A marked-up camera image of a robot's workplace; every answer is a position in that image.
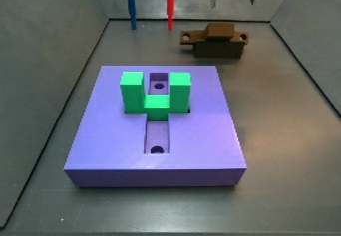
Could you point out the red hexagonal peg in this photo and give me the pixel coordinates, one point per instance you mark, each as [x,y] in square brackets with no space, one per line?
[171,12]

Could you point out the black angle bracket fixture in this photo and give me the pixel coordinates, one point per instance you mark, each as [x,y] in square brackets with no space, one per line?
[219,49]

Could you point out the brown T-shaped block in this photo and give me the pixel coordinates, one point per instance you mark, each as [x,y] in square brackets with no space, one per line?
[215,32]

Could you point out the purple base block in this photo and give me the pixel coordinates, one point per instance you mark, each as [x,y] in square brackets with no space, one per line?
[124,151]

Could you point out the blue round peg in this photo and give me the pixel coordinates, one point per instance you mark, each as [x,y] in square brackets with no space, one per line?
[133,13]

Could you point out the green U-shaped block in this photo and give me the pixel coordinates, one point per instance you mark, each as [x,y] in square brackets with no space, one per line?
[157,105]

